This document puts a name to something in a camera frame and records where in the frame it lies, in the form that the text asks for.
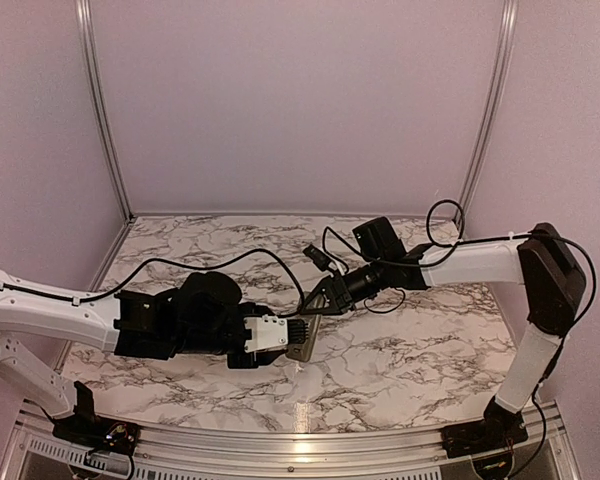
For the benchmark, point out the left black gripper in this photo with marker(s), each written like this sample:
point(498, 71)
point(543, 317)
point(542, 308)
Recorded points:
point(261, 358)

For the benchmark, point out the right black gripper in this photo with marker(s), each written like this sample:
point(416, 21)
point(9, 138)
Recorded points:
point(330, 286)

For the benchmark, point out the grey remote control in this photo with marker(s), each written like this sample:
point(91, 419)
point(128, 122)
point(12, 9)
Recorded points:
point(303, 336)

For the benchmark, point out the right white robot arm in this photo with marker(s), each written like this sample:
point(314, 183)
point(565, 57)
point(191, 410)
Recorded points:
point(539, 260)

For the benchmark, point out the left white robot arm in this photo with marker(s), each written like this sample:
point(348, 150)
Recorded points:
point(205, 315)

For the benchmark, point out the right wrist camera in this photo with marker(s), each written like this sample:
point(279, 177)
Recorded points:
point(317, 257)

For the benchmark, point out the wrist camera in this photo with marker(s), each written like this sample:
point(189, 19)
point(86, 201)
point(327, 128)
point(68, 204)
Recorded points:
point(266, 333)
point(317, 257)

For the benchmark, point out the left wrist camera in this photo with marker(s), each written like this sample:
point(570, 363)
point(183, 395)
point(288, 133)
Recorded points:
point(266, 333)

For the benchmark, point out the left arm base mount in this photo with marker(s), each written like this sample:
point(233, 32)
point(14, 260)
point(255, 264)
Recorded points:
point(84, 427)

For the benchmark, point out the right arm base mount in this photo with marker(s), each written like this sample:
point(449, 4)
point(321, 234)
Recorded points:
point(480, 436)

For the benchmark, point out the front aluminium rail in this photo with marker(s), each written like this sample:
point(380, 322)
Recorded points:
point(169, 452)

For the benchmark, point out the right aluminium frame post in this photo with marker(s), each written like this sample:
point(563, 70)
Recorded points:
point(495, 91)

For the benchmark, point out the aluminium frame post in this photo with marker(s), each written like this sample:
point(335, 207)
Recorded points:
point(89, 49)
point(495, 91)

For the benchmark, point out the left aluminium frame post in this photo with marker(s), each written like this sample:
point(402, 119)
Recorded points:
point(89, 49)

